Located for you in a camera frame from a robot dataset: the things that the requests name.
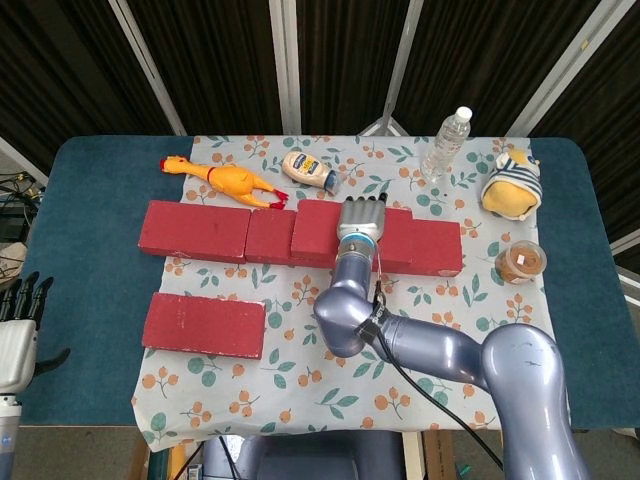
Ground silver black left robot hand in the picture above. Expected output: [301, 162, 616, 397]
[0, 272, 71, 396]

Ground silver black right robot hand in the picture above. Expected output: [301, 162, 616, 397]
[335, 192, 389, 246]

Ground red rectangular block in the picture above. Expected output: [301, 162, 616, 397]
[243, 208, 354, 270]
[289, 198, 415, 274]
[141, 292, 267, 361]

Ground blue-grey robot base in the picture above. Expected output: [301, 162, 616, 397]
[202, 432, 406, 480]

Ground mayonnaise squeeze bottle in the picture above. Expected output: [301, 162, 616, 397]
[281, 151, 346, 195]

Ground red block with chipped corner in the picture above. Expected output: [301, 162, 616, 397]
[352, 219, 464, 278]

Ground clear plastic water bottle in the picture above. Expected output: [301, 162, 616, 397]
[419, 106, 474, 184]

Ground teal felt table cover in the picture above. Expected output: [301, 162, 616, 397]
[0, 135, 640, 431]

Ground yellow rubber chicken toy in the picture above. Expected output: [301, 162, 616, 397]
[159, 154, 291, 211]

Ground yellow plush with striped hat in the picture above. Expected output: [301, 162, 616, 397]
[480, 148, 544, 223]

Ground floral fruit print tablecloth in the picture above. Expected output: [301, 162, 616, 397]
[130, 133, 572, 454]

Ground clear jar of brown snacks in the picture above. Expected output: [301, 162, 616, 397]
[493, 240, 547, 285]

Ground red block with white scratches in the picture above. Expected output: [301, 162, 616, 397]
[137, 199, 252, 265]

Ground dark pleated curtain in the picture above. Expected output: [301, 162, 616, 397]
[0, 0, 640, 241]

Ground brown cardboard box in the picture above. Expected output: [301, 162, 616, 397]
[422, 429, 504, 480]

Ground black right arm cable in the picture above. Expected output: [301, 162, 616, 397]
[355, 249, 504, 480]

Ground tangled floor cables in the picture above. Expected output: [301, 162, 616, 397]
[0, 169, 47, 281]

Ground white metal frame post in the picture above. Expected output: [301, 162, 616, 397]
[507, 0, 614, 137]
[358, 0, 427, 137]
[268, 0, 302, 136]
[109, 0, 187, 136]

